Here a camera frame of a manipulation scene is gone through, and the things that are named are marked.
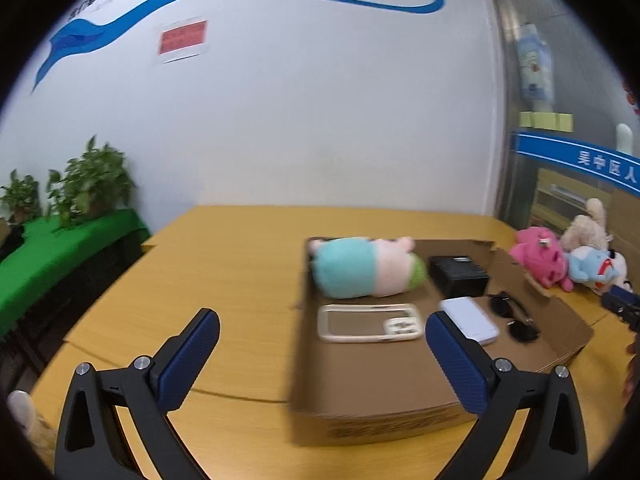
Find beige plush toy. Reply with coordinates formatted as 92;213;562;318
559;198;613;253

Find small potted plant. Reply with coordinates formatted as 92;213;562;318
0;170;43;223

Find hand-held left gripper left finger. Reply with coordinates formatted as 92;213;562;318
54;308;221;480

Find green table cloth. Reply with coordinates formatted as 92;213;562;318
0;208;152;328

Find blue white door poster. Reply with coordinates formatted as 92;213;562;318
515;22;556;111

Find blue elephant plush toy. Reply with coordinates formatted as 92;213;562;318
565;246;630;292

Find blue wave wall decal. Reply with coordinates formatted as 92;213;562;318
32;0;446;93

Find cardboard carton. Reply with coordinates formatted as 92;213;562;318
532;167;616;231

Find black sunglasses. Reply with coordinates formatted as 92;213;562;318
486;291;542;345

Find person's right hand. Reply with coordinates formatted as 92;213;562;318
622;334;640;408

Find black box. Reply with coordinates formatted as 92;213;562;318
429;255;491;298

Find blue pink green plush toy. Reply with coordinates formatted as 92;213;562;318
306;236;429;300

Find large potted plant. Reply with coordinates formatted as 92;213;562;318
47;135;136;228

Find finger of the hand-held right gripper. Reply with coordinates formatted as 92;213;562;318
601;285;640;333

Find white power bank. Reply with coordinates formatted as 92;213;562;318
439;296;500;347

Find white folding phone stand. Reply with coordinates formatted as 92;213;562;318
317;302;426;344

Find blue sign band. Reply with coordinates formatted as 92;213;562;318
515;131;640;183

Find yellow sticky note row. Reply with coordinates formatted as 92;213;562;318
519;111;575;133

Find shallow cardboard box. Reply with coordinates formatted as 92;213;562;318
290;237;596;448

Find red wall notice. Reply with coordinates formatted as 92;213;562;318
154;19;210;65

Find cream plush toy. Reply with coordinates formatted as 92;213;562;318
6;390;53;466

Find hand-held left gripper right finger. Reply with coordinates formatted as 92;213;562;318
425;311;588;480

